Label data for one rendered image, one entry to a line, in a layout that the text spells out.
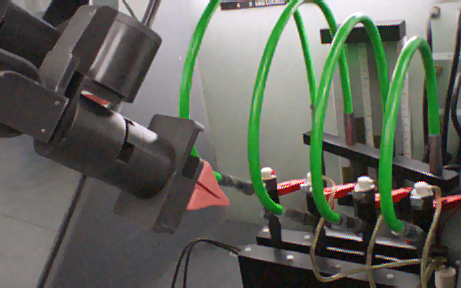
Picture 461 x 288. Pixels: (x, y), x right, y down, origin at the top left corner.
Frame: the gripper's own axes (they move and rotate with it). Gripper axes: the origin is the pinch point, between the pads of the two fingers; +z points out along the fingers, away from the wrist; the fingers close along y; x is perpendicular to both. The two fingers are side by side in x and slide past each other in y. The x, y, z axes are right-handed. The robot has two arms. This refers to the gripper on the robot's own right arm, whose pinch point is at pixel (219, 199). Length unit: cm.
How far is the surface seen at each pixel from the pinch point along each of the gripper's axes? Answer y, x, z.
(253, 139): 9.1, 7.0, 8.3
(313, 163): 8.5, -0.4, 11.6
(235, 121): 22, 49, 43
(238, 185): 4.5, 16.0, 17.8
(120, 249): -12, 48, 26
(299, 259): -1.9, 13.1, 33.6
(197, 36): 19.0, 15.4, 0.6
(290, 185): 8.6, 17.1, 30.0
